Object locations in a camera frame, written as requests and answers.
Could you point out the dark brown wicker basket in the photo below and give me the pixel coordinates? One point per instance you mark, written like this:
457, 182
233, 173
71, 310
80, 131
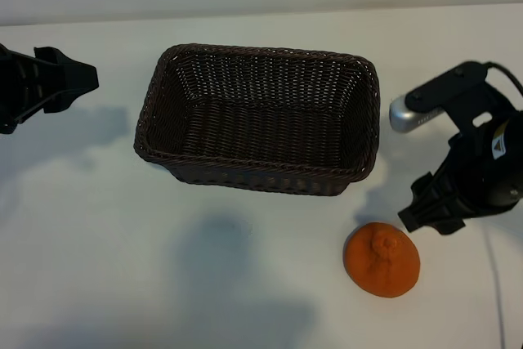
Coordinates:
261, 128

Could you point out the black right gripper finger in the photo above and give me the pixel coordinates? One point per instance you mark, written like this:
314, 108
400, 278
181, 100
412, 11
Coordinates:
425, 198
443, 220

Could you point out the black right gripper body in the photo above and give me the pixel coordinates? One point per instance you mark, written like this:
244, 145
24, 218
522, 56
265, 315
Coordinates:
486, 177

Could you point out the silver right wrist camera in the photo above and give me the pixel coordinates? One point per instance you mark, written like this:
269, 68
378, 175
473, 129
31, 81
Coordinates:
404, 118

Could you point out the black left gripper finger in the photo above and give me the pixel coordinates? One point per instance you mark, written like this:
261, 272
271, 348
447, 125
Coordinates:
57, 97
61, 71

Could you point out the orange fruit with knob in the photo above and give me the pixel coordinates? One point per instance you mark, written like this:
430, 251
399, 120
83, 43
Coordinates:
382, 261

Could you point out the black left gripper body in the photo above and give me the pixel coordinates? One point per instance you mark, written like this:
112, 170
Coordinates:
6, 91

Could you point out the black right camera mount bracket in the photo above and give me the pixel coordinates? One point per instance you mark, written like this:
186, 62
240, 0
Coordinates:
453, 85

